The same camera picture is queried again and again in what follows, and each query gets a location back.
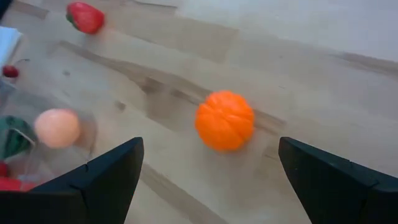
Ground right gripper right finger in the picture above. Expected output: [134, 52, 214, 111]
[277, 136, 398, 224]

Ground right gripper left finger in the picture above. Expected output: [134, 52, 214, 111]
[0, 136, 146, 224]

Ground pale pink toy peach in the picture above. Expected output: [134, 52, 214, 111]
[34, 108, 81, 149]

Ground green striped toy watermelon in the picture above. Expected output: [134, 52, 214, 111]
[0, 115, 38, 161]

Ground orange toy tangerine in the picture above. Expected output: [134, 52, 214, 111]
[194, 90, 256, 153]

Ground red toy cherry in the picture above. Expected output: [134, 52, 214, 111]
[1, 58, 31, 79]

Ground red toy strawberry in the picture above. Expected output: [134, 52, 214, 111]
[65, 1, 106, 35]

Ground clear plastic tupperware container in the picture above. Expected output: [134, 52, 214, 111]
[0, 79, 99, 194]

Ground white folded cloth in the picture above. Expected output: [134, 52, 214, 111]
[0, 26, 23, 67]

